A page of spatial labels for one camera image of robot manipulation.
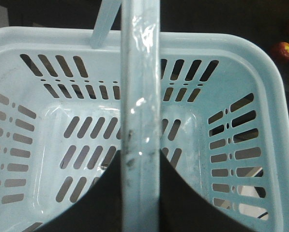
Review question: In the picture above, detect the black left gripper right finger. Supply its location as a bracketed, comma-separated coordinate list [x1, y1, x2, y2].
[160, 151, 252, 232]

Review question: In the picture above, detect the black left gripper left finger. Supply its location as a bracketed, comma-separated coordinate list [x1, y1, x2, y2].
[41, 151, 122, 232]

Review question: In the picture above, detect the light blue plastic basket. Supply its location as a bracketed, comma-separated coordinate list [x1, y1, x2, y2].
[0, 0, 289, 232]

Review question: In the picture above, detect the red apple near edge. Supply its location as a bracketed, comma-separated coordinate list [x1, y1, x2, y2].
[270, 42, 289, 63]

